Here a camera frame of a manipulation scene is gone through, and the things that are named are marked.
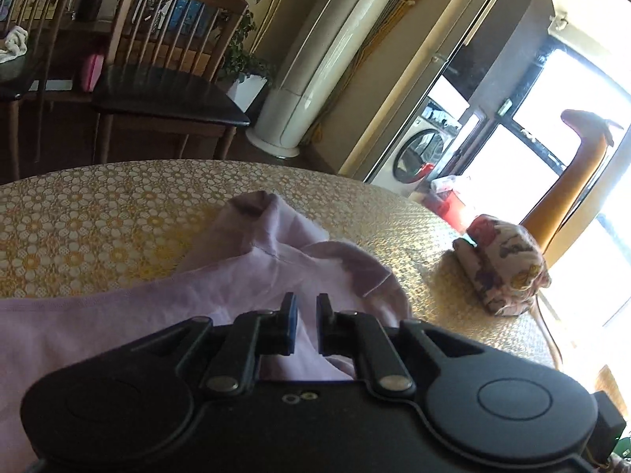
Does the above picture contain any folded floral fleece blanket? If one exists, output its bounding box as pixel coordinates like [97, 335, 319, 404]
[452, 214, 552, 316]

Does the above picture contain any mustard leather chair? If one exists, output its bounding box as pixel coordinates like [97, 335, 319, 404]
[523, 108, 624, 252]

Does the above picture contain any white square planter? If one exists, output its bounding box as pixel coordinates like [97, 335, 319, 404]
[227, 74, 269, 114]

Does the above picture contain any red container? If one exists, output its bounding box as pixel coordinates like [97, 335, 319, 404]
[434, 190, 469, 232]

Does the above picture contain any pink plastic container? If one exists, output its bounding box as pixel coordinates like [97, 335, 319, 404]
[81, 52, 105, 93]

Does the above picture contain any white crumpled cloth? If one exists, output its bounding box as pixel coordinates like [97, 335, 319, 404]
[0, 26, 29, 64]

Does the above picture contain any white standing air conditioner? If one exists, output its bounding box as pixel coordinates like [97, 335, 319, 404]
[245, 0, 412, 158]

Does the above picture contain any wooden chair black seat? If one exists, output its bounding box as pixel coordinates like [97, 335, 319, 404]
[91, 0, 252, 163]
[0, 0, 82, 181]

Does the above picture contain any front-load washing machine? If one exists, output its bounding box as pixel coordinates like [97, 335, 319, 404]
[370, 91, 469, 185]

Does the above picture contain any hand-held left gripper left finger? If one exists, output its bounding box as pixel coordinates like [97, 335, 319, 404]
[129, 292, 300, 397]

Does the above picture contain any black speaker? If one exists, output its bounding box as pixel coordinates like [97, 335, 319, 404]
[81, 0, 109, 23]

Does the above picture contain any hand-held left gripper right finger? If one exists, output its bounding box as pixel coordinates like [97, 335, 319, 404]
[315, 293, 486, 400]

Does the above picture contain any lilac shirt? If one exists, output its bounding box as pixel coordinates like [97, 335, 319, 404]
[0, 192, 412, 469]

